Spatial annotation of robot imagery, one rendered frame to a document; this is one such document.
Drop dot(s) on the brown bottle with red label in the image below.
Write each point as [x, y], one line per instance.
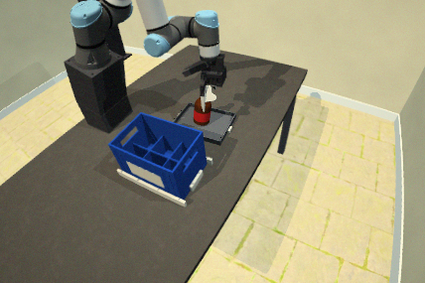
[200, 117]

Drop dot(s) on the blue plastic crate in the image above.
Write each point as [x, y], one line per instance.
[165, 136]

